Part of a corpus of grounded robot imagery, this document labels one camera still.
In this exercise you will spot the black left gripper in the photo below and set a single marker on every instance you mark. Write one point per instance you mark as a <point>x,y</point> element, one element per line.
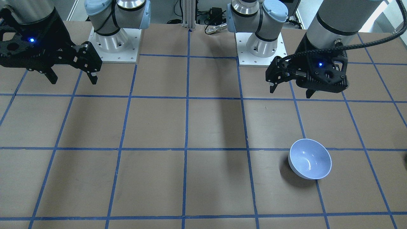
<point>302,64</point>

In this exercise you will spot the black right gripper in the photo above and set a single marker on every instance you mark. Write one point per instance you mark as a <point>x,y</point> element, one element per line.
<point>54,35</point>

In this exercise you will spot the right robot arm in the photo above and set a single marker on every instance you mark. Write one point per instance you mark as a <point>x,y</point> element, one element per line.
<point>107,16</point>

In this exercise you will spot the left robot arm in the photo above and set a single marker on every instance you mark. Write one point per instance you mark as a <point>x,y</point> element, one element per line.
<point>334,26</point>

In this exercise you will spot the blue bowl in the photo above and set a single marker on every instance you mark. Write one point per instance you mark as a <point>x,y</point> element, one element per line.
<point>309,159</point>

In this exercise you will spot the silver cylindrical connector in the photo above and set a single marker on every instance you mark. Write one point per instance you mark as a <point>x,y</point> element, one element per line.
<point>216,29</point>

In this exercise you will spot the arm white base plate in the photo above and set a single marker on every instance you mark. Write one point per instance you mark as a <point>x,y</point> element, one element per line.
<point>253,52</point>
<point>122,47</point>

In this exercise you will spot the aluminium frame post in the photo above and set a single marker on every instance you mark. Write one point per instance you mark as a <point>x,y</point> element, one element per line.
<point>188,8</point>

